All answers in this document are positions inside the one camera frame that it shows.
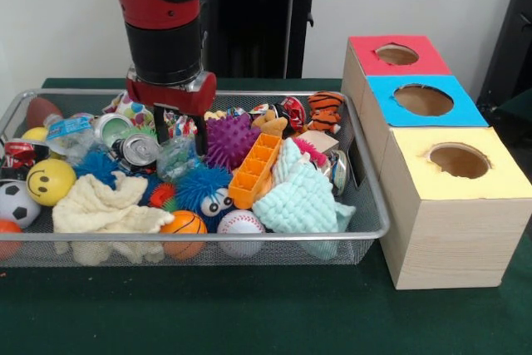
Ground small orange basketball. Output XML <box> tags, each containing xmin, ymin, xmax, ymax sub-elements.
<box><xmin>160</xmin><ymin>210</ymin><xmax>209</xmax><ymax>260</ymax></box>

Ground small brown football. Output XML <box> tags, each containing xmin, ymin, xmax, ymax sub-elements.
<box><xmin>27</xmin><ymin>96</ymin><xmax>64</xmax><ymax>128</ymax></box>

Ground tiger plush toy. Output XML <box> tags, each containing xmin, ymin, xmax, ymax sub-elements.
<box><xmin>307</xmin><ymin>91</ymin><xmax>346</xmax><ymax>132</ymax></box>

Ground orange plastic compartment tray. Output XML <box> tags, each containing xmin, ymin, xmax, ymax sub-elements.
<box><xmin>227</xmin><ymin>133</ymin><xmax>283</xmax><ymax>210</ymax></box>

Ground dark green table cloth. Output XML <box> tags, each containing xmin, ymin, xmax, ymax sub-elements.
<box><xmin>484</xmin><ymin>87</ymin><xmax>532</xmax><ymax>150</ymax></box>
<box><xmin>0</xmin><ymin>76</ymin><xmax>532</xmax><ymax>355</ymax></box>

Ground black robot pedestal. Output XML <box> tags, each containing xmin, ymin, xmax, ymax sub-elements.
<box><xmin>199</xmin><ymin>0</ymin><xmax>336</xmax><ymax>78</ymax></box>

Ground small soccer ball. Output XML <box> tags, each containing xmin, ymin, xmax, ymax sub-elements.
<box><xmin>0</xmin><ymin>180</ymin><xmax>42</xmax><ymax>229</ymax></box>

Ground cream waffle cloth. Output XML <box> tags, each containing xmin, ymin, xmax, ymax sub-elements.
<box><xmin>52</xmin><ymin>170</ymin><xmax>175</xmax><ymax>265</ymax></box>

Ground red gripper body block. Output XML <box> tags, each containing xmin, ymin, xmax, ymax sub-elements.
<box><xmin>126</xmin><ymin>66</ymin><xmax>218</xmax><ymax>117</ymax></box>

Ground shallow silver mesh bin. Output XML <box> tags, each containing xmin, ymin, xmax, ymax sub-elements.
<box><xmin>0</xmin><ymin>87</ymin><xmax>392</xmax><ymax>269</ymax></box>

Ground plain orange ball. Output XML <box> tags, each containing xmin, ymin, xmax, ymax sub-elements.
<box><xmin>0</xmin><ymin>218</ymin><xmax>25</xmax><ymax>260</ymax></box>

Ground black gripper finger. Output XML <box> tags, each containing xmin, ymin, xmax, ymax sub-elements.
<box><xmin>195</xmin><ymin>115</ymin><xmax>209</xmax><ymax>157</ymax></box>
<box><xmin>153</xmin><ymin>103</ymin><xmax>170</xmax><ymax>147</ymax></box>

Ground wooden box with three holes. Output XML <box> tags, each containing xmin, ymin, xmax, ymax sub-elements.
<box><xmin>341</xmin><ymin>34</ymin><xmax>532</xmax><ymax>290</ymax></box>

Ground clear packet with green bits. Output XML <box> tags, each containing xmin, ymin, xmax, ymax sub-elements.
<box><xmin>156</xmin><ymin>135</ymin><xmax>201</xmax><ymax>184</ymax></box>

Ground yellow smiley ball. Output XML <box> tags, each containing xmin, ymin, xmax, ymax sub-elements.
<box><xmin>27</xmin><ymin>158</ymin><xmax>79</xmax><ymax>207</ymax></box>

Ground black upright panel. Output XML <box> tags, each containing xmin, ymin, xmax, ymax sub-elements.
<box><xmin>476</xmin><ymin>0</ymin><xmax>532</xmax><ymax>111</ymax></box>

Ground light blue knitted cloth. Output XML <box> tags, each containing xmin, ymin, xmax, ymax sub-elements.
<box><xmin>252</xmin><ymin>137</ymin><xmax>357</xmax><ymax>259</ymax></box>

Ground small white baseball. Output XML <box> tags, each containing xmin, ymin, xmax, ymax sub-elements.
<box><xmin>216</xmin><ymin>209</ymin><xmax>266</xmax><ymax>259</ymax></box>

